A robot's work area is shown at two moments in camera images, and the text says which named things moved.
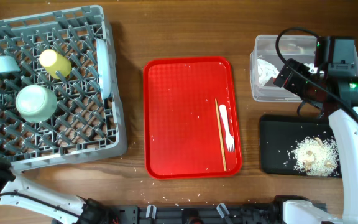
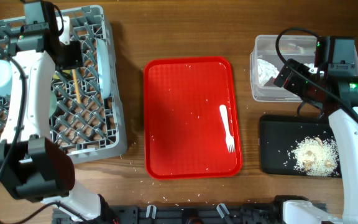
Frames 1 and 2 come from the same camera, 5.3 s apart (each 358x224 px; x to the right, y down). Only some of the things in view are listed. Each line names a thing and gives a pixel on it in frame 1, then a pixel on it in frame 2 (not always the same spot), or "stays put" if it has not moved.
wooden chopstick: (220, 135) to (74, 76)
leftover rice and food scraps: (316, 156) stays put
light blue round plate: (104, 68) stays put
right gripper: (292, 84) stays put
